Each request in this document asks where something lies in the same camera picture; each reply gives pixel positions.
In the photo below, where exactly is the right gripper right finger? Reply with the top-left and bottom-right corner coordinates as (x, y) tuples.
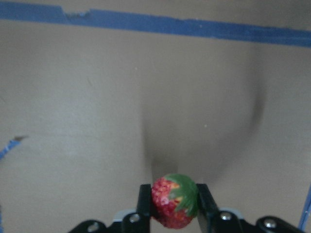
(197, 183), (243, 233)

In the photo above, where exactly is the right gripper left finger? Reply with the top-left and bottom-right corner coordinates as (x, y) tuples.
(121, 184), (152, 233)

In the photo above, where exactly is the strawberry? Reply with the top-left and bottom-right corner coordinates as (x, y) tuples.
(151, 173), (199, 230)

